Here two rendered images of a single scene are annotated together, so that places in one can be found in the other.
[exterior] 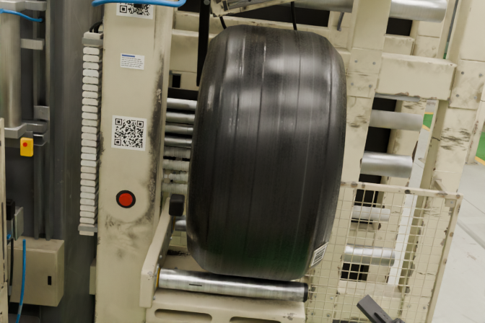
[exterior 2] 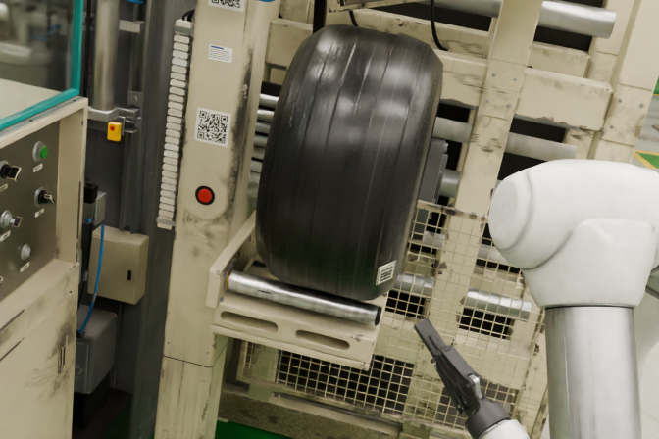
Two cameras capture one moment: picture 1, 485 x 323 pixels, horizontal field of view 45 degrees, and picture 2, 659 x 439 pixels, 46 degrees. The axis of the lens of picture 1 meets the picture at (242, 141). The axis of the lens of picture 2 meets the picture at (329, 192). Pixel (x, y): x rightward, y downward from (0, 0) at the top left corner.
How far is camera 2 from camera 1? 41 cm
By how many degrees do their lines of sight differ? 8
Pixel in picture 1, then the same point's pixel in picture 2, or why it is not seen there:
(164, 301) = (231, 304)
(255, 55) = (339, 58)
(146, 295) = (213, 295)
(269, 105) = (343, 111)
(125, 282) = (198, 282)
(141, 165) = (223, 162)
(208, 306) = (275, 315)
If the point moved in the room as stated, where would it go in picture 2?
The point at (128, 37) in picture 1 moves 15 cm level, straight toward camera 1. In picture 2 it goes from (218, 28) to (207, 43)
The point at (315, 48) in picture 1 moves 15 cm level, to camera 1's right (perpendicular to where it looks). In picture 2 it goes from (406, 57) to (482, 73)
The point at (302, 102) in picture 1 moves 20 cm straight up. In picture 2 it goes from (378, 111) to (398, 2)
